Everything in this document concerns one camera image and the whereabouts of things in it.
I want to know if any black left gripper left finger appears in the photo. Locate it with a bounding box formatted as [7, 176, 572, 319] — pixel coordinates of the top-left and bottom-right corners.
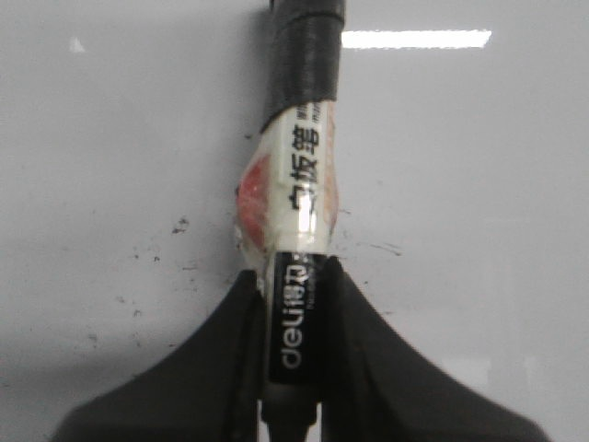
[52, 271, 265, 441]

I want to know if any white glossy whiteboard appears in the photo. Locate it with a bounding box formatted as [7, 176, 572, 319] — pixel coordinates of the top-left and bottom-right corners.
[1, 1, 588, 441]

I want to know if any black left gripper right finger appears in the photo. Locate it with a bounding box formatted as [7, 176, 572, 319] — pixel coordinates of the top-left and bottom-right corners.
[321, 257, 548, 441]

